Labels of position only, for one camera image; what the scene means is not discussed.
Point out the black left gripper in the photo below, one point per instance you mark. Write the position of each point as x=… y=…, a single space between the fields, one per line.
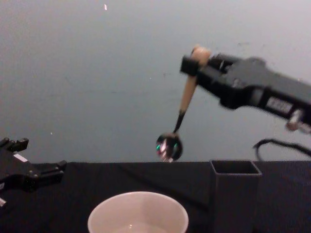
x=17 y=172

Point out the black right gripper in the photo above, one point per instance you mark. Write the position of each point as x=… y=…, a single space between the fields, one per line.
x=252 y=82

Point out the black table cloth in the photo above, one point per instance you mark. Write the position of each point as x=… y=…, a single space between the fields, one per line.
x=73 y=194

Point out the white round bowl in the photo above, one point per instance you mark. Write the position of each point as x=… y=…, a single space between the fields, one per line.
x=138 y=211

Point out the black square tube container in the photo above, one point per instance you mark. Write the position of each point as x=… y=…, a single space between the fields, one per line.
x=233 y=194

